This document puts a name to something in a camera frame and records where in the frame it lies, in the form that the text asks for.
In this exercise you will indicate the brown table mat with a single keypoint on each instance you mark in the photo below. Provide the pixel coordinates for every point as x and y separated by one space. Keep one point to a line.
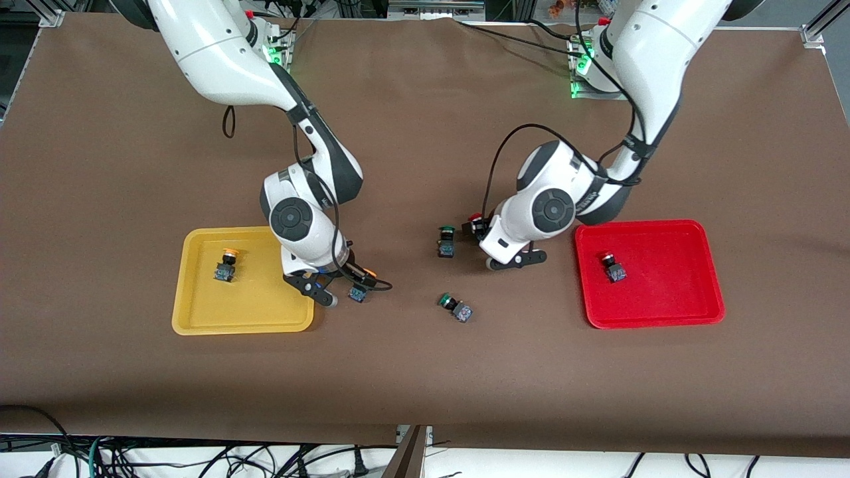
425 372

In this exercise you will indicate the yellow push button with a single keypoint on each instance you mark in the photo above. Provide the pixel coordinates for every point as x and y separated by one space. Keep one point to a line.
226 265
358 293

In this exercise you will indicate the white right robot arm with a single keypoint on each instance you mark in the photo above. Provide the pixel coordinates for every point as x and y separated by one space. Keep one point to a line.
219 46

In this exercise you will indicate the aluminium frame profile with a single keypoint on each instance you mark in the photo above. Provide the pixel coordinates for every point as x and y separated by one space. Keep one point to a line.
823 26
43 13

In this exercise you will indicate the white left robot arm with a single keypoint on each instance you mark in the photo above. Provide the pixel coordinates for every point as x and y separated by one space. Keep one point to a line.
657 46

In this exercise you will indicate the yellow plastic tray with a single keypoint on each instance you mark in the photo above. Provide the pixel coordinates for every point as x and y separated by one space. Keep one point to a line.
255 302

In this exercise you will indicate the black power plug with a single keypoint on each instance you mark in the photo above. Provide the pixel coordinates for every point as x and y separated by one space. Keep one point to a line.
360 463

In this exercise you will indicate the silver metal box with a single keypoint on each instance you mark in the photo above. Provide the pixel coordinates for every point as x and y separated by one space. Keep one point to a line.
435 9

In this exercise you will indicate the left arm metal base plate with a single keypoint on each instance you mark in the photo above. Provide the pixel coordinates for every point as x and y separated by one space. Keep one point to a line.
584 89

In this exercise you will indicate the green push button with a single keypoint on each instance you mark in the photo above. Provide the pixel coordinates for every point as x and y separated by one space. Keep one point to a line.
457 308
446 243

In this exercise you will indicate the red plastic tray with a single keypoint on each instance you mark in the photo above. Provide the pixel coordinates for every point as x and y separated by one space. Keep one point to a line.
657 285

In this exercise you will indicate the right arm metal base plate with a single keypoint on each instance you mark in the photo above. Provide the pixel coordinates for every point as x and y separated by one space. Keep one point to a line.
282 56

